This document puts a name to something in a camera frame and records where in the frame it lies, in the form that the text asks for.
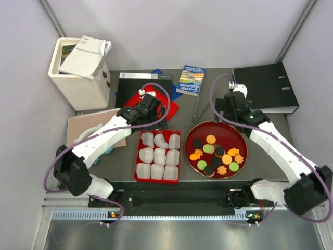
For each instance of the pink notebook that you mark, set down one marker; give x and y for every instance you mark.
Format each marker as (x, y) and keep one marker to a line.
(85, 125)

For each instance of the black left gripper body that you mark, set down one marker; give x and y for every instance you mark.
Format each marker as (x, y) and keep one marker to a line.
(153, 119)

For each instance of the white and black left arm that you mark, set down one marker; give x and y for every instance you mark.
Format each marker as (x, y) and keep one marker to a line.
(71, 167)

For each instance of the pink macaron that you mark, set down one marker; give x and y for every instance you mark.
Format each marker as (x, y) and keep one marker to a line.
(213, 149)

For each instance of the orange flower cookie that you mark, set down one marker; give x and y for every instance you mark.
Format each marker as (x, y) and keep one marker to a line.
(222, 170)
(198, 152)

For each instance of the orange fish cookie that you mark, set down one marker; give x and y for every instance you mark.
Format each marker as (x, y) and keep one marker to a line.
(233, 152)

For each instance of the red cookie box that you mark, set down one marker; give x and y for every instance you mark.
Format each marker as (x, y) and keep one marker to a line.
(166, 134)

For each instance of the black flat notebook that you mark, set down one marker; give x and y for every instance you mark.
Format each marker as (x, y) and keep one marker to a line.
(135, 86)

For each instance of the dark red round plate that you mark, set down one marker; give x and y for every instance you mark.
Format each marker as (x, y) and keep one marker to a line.
(227, 137)

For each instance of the green macaron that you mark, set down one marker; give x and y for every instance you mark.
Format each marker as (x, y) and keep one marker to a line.
(207, 148)
(201, 164)
(233, 166)

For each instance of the blue paperback book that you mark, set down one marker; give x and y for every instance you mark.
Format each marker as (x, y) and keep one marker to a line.
(190, 80)

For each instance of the white paper cup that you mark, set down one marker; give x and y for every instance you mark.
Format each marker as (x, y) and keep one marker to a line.
(160, 141)
(156, 171)
(170, 173)
(143, 170)
(174, 141)
(173, 157)
(146, 155)
(160, 156)
(147, 139)

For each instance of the orange star cookie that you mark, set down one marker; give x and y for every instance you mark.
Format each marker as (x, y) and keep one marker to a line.
(238, 159)

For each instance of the orange round cracker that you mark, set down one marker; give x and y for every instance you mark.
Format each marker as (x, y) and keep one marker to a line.
(210, 139)
(227, 159)

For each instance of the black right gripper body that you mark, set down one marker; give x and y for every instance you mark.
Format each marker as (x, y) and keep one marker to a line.
(220, 105)

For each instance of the metal tongs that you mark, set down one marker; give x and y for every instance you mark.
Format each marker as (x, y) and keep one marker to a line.
(202, 108)

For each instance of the white storage box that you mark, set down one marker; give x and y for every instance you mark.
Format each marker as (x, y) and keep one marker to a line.
(81, 93)

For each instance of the black pink sandwich cookie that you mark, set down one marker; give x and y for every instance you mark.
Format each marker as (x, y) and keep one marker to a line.
(209, 171)

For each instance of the light blue headphones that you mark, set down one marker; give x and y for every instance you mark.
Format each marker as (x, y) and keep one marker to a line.
(90, 142)

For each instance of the black ring binder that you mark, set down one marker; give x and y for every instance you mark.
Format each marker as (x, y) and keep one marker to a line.
(269, 88)

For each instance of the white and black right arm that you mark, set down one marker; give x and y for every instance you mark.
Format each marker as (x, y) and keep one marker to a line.
(308, 185)

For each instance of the white paper manual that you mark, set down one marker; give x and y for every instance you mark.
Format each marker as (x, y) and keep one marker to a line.
(86, 58)

